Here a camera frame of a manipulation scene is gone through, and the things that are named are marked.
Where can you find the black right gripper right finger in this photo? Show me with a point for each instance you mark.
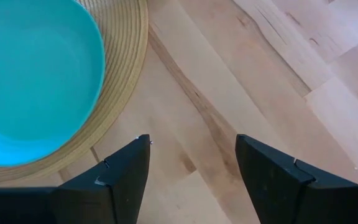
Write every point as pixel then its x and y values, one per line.
pixel 275 186

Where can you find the round woven straw placemat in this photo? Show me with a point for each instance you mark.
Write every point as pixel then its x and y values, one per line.
pixel 126 62

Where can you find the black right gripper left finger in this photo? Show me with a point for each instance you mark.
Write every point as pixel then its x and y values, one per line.
pixel 117 186

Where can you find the teal bowl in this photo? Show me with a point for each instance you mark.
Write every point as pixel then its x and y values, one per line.
pixel 36 81

